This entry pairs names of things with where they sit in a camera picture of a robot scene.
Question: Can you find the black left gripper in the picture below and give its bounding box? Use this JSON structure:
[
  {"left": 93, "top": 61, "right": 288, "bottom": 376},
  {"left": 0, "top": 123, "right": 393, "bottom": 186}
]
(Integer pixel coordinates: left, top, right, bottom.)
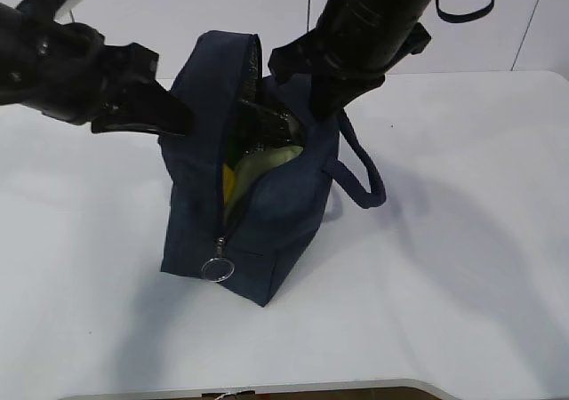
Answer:
[{"left": 26, "top": 22, "right": 194, "bottom": 136}]

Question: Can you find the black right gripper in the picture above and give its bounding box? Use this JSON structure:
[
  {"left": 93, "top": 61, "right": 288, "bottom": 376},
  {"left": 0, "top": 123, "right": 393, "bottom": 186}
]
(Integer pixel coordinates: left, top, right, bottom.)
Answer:
[{"left": 268, "top": 1, "right": 431, "bottom": 119}]

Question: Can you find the glass container green lid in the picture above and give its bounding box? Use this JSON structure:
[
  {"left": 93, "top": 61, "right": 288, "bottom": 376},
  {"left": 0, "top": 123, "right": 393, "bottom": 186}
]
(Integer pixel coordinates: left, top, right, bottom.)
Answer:
[{"left": 224, "top": 145, "right": 304, "bottom": 222}]

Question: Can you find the yellow lemon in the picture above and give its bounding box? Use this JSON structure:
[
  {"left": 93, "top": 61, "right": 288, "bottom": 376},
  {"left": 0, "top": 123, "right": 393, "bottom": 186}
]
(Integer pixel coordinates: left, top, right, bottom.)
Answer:
[{"left": 222, "top": 164, "right": 244, "bottom": 209}]

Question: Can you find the dark blue lunch bag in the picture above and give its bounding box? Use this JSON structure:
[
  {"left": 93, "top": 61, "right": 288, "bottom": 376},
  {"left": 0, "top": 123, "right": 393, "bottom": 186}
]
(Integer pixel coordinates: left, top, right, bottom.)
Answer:
[{"left": 158, "top": 30, "right": 386, "bottom": 306}]

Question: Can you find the green cucumber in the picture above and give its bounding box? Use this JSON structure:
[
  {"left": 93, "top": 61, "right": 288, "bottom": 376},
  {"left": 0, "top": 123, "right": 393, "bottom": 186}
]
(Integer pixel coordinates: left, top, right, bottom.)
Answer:
[{"left": 234, "top": 102, "right": 256, "bottom": 153}]

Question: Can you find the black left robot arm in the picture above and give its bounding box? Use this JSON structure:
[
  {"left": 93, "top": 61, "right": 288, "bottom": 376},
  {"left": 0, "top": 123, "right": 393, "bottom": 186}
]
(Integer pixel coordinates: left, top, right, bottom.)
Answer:
[{"left": 1, "top": 0, "right": 193, "bottom": 136}]

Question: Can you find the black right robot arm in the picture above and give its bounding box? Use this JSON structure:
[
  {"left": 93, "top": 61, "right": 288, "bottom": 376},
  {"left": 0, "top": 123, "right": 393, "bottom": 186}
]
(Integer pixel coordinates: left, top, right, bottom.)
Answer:
[{"left": 268, "top": 0, "right": 431, "bottom": 118}]

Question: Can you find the white cable at table edge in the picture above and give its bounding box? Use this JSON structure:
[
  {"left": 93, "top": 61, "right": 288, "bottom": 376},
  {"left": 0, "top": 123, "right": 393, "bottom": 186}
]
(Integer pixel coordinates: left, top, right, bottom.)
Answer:
[{"left": 202, "top": 388, "right": 258, "bottom": 400}]

